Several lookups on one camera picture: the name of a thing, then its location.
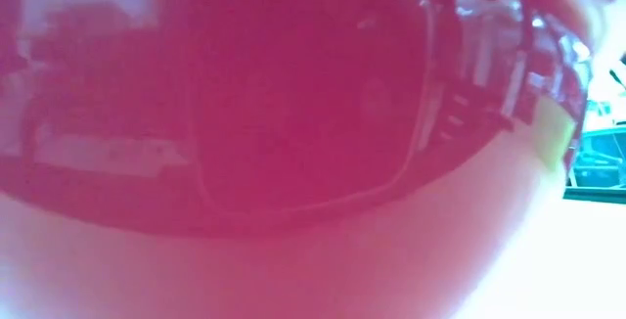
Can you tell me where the red translucent plastic bowl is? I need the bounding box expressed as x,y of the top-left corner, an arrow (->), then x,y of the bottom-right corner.
0,0 -> 618,242

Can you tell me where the dark glass-sided case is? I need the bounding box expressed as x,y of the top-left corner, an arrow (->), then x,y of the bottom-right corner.
569,126 -> 626,189

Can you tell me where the black table edge rail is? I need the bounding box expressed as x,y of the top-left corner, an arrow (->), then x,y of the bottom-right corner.
562,187 -> 626,205

